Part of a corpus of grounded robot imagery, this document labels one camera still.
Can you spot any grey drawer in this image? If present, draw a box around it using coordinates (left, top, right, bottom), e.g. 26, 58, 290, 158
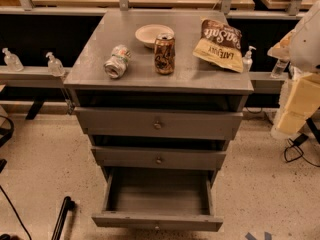
75, 107, 243, 140
92, 136, 226, 170
92, 167, 223, 232

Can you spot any white paper bowl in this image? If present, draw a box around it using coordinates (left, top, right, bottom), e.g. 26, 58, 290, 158
135, 24, 174, 49

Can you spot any grey bottom drawer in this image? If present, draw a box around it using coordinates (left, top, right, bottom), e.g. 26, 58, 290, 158
92, 167, 223, 232

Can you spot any grey top drawer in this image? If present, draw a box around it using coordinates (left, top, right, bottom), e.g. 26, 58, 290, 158
75, 107, 243, 140

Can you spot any brown soda can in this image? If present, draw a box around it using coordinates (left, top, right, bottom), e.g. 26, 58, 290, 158
154, 33, 175, 75

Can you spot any white pump bottle right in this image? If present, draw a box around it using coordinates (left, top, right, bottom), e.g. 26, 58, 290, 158
242, 46, 255, 72

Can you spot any black pole on floor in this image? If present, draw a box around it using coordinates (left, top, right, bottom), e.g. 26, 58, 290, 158
51, 196, 75, 240

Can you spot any clear sanitizer bottle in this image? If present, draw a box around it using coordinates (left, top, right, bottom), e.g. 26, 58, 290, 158
2, 48, 24, 72
46, 52, 65, 77

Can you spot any clear sanitizer bottle far left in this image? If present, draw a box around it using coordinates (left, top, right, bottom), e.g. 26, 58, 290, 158
2, 48, 24, 72

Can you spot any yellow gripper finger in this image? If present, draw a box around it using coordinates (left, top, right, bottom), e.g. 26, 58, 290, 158
275, 110, 306, 135
285, 73, 320, 118

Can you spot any grey middle drawer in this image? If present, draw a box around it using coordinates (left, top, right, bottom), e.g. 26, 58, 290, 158
92, 136, 226, 170

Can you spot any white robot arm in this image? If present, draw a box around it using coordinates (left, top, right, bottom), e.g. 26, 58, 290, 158
268, 1, 320, 139

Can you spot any brown chip bag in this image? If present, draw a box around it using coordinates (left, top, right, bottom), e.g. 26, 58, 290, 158
193, 18, 243, 73

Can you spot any crushed silver can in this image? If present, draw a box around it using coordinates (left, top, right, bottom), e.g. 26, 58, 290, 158
104, 45, 131, 79

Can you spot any black power adapter cable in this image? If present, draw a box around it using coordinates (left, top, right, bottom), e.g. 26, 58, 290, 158
283, 132, 320, 168

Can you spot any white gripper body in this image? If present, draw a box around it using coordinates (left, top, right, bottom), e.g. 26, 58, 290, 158
271, 67, 310, 139

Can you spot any clear water bottle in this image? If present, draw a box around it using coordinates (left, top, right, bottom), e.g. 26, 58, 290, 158
271, 59, 288, 78

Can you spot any grey drawer cabinet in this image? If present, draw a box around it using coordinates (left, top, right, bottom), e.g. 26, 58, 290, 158
63, 9, 255, 185

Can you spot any black chair base left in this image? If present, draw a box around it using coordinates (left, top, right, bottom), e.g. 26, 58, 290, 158
0, 114, 16, 175

